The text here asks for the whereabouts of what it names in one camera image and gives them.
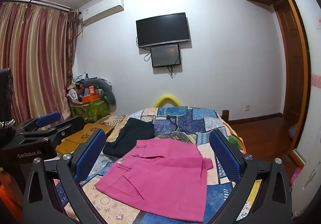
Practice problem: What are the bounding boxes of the pink pants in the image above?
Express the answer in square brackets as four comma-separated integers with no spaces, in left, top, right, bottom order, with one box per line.
[95,139,213,222]

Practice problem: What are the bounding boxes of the orange box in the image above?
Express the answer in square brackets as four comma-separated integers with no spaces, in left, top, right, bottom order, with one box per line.
[80,86,100,103]

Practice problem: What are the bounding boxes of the green storage basket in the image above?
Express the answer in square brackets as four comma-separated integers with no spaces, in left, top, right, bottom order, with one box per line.
[70,98,110,123]

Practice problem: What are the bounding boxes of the patchwork patterned bed quilt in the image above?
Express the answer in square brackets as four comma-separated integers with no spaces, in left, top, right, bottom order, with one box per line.
[53,105,263,224]

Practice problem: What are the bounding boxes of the grey plush toy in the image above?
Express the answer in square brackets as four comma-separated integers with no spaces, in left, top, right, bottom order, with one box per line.
[83,78,116,106]

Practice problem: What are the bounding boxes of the dark navy folded garment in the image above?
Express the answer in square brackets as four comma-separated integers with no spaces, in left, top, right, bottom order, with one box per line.
[102,118,155,158]

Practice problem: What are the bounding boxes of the striped red beige curtain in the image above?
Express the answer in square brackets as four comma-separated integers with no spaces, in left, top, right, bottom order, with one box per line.
[1,2,80,123]

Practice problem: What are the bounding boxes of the yellow curved pillow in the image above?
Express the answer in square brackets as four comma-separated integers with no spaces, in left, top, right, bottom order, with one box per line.
[153,95,182,108]

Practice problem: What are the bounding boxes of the wooden door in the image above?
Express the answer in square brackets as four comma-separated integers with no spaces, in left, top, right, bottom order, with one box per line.
[274,0,311,165]

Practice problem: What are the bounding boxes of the white wall socket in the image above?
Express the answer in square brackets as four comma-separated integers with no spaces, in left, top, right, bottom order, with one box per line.
[244,105,250,111]

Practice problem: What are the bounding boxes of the white wall air conditioner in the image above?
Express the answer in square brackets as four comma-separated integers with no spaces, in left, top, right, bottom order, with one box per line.
[82,0,124,26]

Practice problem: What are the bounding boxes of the small black wall monitor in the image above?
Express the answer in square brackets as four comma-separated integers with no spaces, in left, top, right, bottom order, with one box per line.
[151,44,181,68]

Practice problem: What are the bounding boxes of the black wall television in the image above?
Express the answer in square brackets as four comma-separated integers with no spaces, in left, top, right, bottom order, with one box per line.
[136,12,190,47]

